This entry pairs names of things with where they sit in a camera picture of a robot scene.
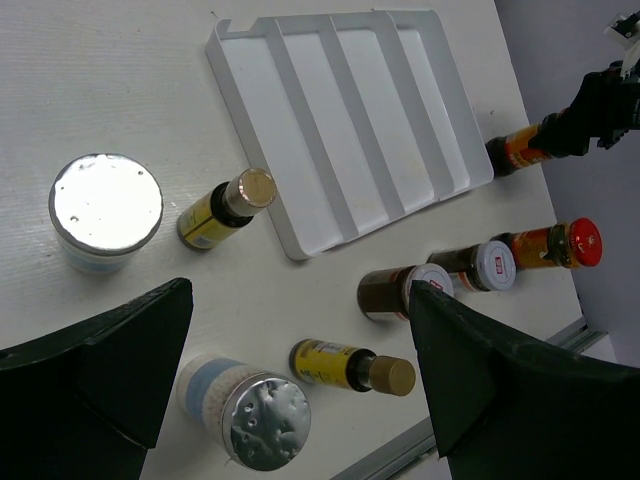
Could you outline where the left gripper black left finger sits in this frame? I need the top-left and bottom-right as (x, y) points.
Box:
(1, 278), (193, 479)

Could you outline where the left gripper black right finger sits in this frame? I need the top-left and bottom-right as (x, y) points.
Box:
(409, 281), (639, 479)

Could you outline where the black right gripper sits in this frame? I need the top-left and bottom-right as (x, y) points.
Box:
(528, 61), (639, 158)

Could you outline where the red-lid chili sauce jar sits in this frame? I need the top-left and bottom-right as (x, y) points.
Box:
(485, 114), (567, 177)

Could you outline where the white-lid sauce jar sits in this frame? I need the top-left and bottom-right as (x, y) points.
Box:
(427, 240), (517, 293)
(356, 263), (454, 322)

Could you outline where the silver-lid salt jar front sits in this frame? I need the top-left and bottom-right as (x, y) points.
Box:
(176, 355), (311, 472)

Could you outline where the silver-lid salt jar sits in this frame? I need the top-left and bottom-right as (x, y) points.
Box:
(48, 153), (164, 274)
(176, 355), (311, 472)

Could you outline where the yellow bottle front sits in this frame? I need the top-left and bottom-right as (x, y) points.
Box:
(289, 339), (416, 397)

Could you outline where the yellow bottle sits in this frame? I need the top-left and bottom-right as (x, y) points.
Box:
(289, 339), (416, 397)
(177, 168), (278, 251)

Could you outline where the silver-lid salt jar rear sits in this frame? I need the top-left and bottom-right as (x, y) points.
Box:
(48, 153), (164, 274)

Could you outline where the white divided organizer tray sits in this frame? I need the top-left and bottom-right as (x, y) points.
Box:
(206, 10), (494, 261)

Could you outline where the yellow bottle rear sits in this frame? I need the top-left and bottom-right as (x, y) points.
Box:
(177, 168), (278, 251)

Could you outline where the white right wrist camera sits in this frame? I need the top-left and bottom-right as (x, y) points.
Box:
(603, 11), (639, 83)

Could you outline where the aluminium table rail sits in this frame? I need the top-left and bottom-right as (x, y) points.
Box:
(329, 319), (609, 480)

